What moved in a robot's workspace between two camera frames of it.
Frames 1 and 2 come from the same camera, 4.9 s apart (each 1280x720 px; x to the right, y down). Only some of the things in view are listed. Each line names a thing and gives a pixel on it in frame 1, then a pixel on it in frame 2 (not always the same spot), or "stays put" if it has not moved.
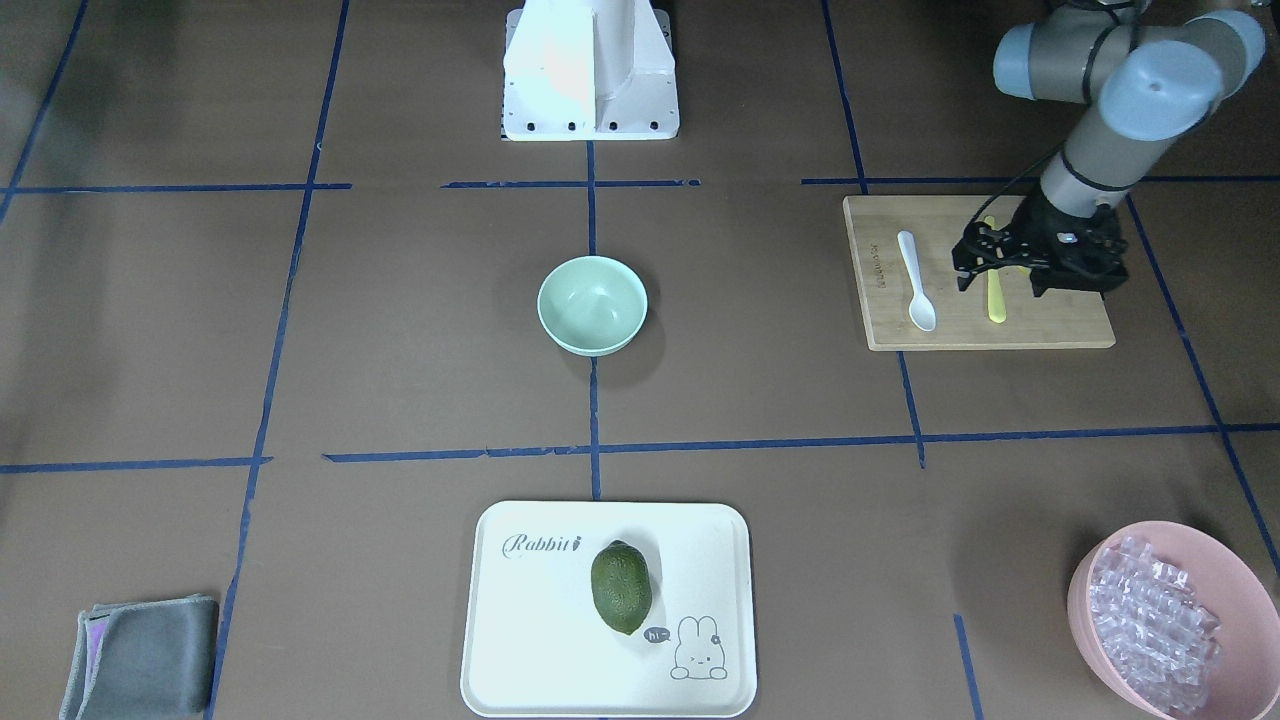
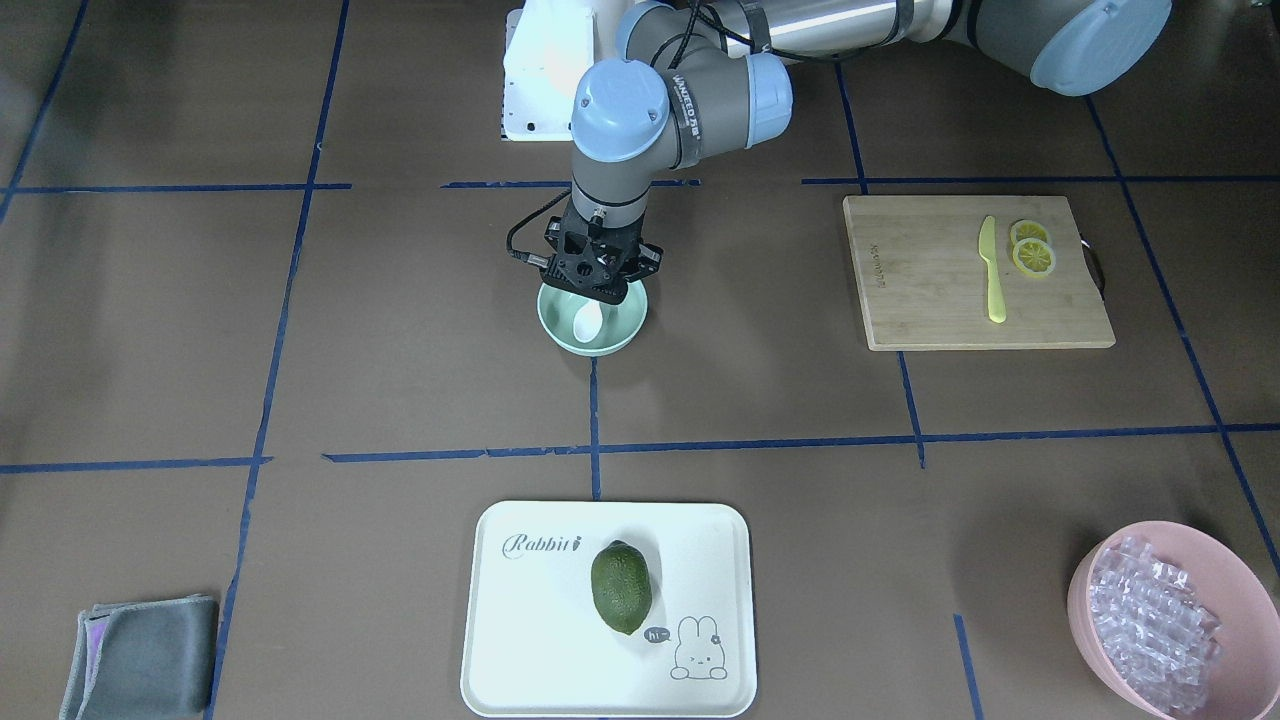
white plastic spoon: [920, 309] -> [587, 321]
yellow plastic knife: [996, 300] stays put
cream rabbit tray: [609, 610] stays put
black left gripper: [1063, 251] -> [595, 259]
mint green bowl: [592, 306] stays put
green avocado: [622, 586] stays put
